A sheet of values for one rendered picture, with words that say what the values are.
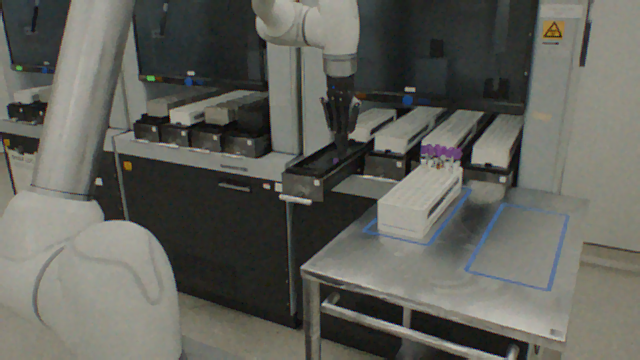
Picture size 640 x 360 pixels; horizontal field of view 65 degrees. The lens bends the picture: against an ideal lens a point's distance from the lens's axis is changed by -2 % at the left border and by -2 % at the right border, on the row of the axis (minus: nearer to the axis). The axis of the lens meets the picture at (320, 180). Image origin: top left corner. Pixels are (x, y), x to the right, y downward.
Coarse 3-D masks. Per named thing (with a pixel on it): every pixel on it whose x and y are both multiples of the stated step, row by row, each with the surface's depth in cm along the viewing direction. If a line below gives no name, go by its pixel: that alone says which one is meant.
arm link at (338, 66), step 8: (328, 56) 130; (336, 56) 129; (344, 56) 129; (352, 56) 130; (328, 64) 131; (336, 64) 130; (344, 64) 130; (352, 64) 131; (328, 72) 132; (336, 72) 131; (344, 72) 131; (352, 72) 132
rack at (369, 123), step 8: (368, 112) 190; (376, 112) 189; (384, 112) 189; (392, 112) 188; (360, 120) 177; (368, 120) 178; (376, 120) 178; (384, 120) 181; (392, 120) 192; (360, 128) 168; (368, 128) 169; (376, 128) 187; (352, 136) 171; (360, 136) 169; (368, 136) 170
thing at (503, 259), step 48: (480, 192) 125; (528, 192) 125; (336, 240) 103; (384, 240) 102; (432, 240) 102; (480, 240) 102; (528, 240) 101; (576, 240) 101; (384, 288) 86; (432, 288) 86; (480, 288) 85; (528, 288) 85; (528, 336) 75
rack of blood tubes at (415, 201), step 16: (416, 176) 120; (432, 176) 120; (448, 176) 119; (400, 192) 110; (416, 192) 111; (432, 192) 110; (448, 192) 119; (384, 208) 105; (400, 208) 103; (416, 208) 102; (432, 208) 116; (400, 224) 104; (416, 224) 102
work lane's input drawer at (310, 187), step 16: (352, 144) 170; (368, 144) 169; (304, 160) 154; (320, 160) 156; (352, 160) 156; (288, 176) 145; (304, 176) 142; (320, 176) 140; (336, 176) 147; (288, 192) 147; (304, 192) 144; (320, 192) 141
